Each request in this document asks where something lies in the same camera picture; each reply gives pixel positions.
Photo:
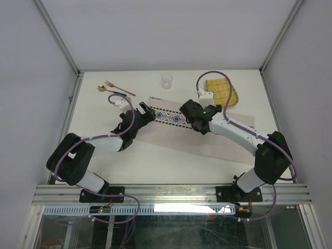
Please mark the yellow woven pattern plate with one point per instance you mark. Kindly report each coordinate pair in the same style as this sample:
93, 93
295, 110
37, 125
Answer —
221, 89

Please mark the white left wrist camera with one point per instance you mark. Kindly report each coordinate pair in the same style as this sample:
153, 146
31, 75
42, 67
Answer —
123, 105

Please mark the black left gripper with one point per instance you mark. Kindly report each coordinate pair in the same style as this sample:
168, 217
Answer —
149, 114

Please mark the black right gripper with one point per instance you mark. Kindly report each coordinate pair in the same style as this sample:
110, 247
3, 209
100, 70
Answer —
219, 107

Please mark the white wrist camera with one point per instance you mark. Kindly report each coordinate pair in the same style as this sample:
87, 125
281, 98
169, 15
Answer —
205, 98
123, 105

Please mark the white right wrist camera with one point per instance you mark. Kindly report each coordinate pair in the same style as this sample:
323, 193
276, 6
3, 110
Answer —
205, 98

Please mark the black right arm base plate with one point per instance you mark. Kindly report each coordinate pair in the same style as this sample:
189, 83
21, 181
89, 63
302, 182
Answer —
254, 193

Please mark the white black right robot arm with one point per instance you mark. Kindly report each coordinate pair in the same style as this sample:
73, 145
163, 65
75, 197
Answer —
271, 152

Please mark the patterned white placemat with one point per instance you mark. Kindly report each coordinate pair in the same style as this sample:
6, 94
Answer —
171, 130

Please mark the clear drinking glass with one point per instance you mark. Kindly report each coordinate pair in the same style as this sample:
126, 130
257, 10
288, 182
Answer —
166, 81

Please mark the left aluminium frame post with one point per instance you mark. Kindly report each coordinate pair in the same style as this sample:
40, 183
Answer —
56, 36

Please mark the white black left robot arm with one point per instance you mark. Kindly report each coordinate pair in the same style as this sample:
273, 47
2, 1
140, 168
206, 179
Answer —
70, 160

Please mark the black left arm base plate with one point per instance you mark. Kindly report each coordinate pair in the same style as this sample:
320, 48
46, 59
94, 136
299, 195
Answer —
114, 193

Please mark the rose gold fork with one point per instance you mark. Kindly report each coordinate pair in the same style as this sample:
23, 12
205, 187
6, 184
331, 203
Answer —
113, 86

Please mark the aluminium frame post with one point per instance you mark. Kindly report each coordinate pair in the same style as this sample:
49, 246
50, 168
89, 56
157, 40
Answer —
56, 36
282, 33

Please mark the gold spoon green handle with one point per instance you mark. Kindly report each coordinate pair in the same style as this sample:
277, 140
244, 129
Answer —
102, 88

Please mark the aluminium front mounting rail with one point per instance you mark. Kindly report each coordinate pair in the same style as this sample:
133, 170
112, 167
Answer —
280, 194

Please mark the right aluminium frame post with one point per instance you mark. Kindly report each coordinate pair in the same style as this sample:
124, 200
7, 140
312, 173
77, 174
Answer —
282, 33

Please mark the white slotted cable duct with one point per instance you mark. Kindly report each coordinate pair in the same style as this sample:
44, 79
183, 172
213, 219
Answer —
155, 209

